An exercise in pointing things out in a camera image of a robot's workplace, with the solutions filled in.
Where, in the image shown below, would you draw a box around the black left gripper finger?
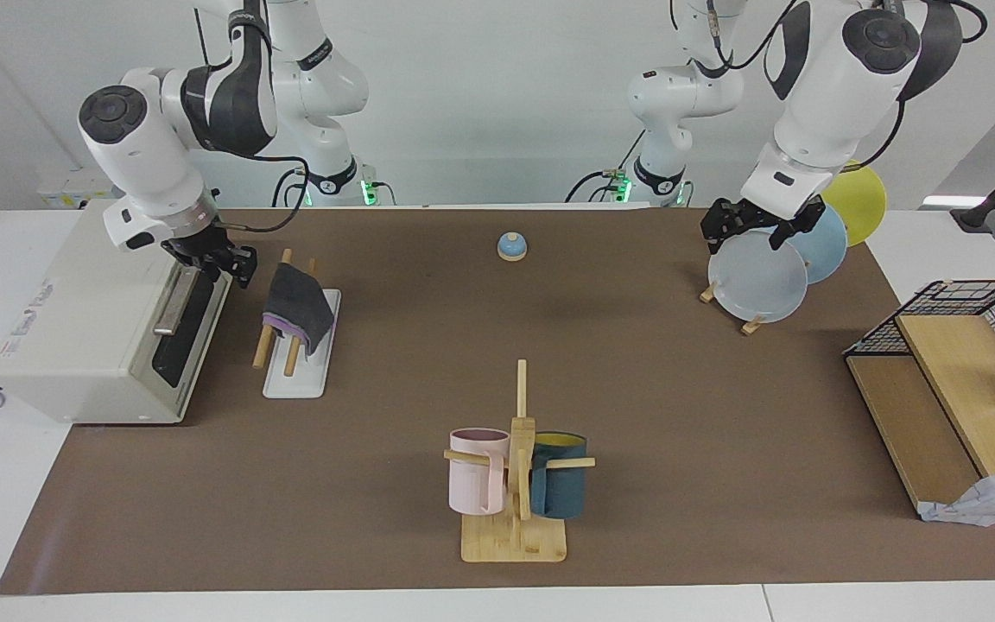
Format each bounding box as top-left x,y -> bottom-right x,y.
700,203 -> 737,257
768,207 -> 827,252

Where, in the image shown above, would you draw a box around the purple and grey cloth towel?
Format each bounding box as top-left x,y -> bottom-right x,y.
263,262 -> 336,357

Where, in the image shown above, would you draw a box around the wooden plate rack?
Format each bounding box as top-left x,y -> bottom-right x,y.
699,281 -> 766,336

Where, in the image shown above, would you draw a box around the white towel rack wooden rails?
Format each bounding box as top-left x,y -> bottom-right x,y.
253,249 -> 342,399

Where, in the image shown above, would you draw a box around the light blue plate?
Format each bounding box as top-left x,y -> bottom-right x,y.
787,203 -> 849,286

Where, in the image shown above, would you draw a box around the grey plate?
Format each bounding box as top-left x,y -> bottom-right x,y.
709,226 -> 809,324

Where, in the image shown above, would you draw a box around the yellow plate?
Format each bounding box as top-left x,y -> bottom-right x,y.
821,162 -> 889,247

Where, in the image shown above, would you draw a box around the white power strip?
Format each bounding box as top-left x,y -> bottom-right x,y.
38,168 -> 118,210

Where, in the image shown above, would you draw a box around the beige toaster oven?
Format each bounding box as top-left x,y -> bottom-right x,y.
0,200 -> 238,426

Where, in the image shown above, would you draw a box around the wooden shelf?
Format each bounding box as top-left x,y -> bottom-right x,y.
843,311 -> 995,519

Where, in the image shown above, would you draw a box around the brown table mat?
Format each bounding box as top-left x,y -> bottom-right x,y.
0,207 -> 995,597

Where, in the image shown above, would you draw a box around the dark teal mug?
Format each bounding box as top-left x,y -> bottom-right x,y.
530,431 -> 589,520

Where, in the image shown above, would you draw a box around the pink mug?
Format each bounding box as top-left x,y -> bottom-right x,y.
449,428 -> 511,517

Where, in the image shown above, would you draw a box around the wooden box with basket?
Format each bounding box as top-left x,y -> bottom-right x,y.
918,466 -> 995,528

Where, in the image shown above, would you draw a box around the wooden mug tree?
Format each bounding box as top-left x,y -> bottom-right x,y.
443,359 -> 596,564

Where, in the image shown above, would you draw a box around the black arm base cable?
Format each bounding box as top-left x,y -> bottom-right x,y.
565,130 -> 643,206
271,167 -> 308,208

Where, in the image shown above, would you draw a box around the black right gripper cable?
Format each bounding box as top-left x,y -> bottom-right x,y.
195,0 -> 313,234

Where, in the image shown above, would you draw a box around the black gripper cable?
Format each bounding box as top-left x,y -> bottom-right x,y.
670,0 -> 991,174
195,0 -> 313,234

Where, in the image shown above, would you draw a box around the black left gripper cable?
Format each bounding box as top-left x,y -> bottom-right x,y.
670,0 -> 991,174

